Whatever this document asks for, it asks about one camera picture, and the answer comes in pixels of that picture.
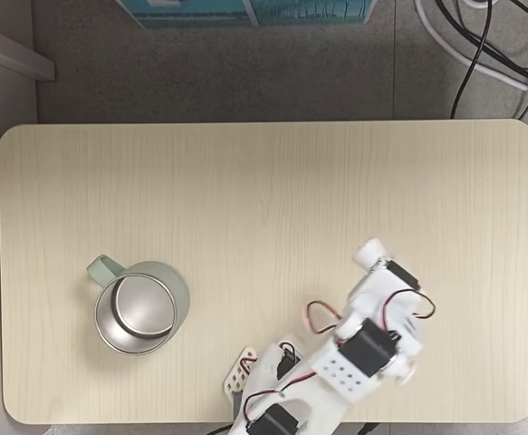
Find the white shelf board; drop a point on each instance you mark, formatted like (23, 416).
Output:
(14, 54)

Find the blue box with tree print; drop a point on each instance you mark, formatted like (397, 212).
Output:
(309, 10)

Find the grey table clamp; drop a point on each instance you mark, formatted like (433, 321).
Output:
(238, 401)

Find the pale green steel mug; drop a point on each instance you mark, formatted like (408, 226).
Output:
(139, 308)

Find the blue box with white label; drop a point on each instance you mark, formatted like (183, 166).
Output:
(191, 11)

